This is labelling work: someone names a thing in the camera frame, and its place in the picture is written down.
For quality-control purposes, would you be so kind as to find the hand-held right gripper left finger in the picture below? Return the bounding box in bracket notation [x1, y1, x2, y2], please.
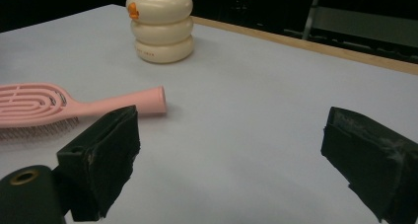
[52, 105, 142, 223]

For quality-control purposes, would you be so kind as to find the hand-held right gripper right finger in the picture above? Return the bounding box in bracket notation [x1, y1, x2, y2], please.
[320, 106, 418, 224]

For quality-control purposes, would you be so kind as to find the pink hairbrush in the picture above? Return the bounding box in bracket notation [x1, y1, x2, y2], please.
[0, 82, 168, 142]

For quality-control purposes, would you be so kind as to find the cream duck-face bowl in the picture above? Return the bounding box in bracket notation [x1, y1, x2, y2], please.
[125, 0, 195, 65]

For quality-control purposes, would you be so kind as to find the grey metal stand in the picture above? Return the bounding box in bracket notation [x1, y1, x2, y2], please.
[284, 0, 418, 64]

